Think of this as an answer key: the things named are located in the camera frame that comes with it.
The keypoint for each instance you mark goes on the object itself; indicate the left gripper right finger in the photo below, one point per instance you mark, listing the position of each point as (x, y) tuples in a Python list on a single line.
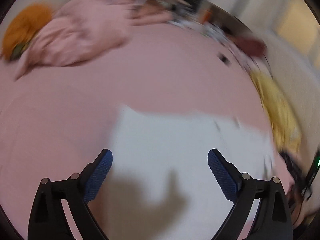
[(272, 219)]

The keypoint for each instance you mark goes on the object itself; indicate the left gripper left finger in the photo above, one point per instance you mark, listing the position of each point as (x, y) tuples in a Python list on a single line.
[(47, 218)]

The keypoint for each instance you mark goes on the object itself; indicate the white fluffy cardigan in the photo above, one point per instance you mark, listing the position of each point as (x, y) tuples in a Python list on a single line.
[(160, 185)]

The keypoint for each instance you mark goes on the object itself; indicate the person right hand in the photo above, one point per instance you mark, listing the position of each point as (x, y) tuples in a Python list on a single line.
[(297, 204)]

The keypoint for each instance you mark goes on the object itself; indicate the yellow cartoon pillow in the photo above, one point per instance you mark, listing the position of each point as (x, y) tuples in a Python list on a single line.
[(286, 130)]

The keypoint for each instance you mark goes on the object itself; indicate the pink bed sheet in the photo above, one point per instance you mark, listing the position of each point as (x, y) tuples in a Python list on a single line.
[(56, 120)]

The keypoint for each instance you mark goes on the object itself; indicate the cream tufted headboard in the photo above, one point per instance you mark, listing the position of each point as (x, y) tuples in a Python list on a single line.
[(300, 83)]

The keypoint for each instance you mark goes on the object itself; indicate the maroon bag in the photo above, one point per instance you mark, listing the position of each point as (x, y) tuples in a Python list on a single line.
[(251, 46)]

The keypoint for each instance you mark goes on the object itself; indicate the small black box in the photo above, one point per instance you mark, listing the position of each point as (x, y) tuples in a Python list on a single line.
[(224, 59)]

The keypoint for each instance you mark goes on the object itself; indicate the orange bottle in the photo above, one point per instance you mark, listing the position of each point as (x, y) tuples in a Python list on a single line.
[(205, 16)]

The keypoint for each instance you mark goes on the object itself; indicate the orange pumpkin plush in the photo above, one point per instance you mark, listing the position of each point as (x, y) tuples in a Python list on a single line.
[(23, 28)]

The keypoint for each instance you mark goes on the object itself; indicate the pink crumpled duvet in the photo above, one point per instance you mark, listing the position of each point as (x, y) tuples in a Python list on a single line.
[(82, 29)]

